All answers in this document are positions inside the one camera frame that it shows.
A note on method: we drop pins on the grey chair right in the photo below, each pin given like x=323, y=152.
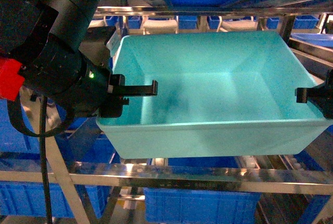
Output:
x=236, y=24

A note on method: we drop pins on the blue bin bottom centre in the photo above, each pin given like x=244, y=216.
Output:
x=194, y=206

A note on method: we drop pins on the red block on arm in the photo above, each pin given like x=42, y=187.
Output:
x=11, y=81

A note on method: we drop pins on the grey chair centre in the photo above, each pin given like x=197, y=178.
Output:
x=159, y=25

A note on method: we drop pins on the stainless steel shelf rack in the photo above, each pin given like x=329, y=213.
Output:
x=263, y=181

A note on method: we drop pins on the blue bin lower centre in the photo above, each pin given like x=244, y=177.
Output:
x=212, y=162

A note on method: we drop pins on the teal plastic bin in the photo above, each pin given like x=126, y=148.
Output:
x=219, y=94

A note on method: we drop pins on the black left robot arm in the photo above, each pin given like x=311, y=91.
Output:
x=20, y=17

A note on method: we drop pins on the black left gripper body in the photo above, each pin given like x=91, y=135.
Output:
x=57, y=69

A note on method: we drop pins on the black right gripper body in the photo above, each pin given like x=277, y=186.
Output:
x=325, y=101

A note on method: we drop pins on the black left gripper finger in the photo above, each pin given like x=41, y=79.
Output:
x=117, y=87
x=112, y=107

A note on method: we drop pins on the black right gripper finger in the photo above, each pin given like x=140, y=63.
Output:
x=315, y=94

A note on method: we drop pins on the blue bin bottom left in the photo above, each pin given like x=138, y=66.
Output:
x=27, y=198

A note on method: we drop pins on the grey chair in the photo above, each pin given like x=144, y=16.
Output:
x=159, y=25
x=236, y=24

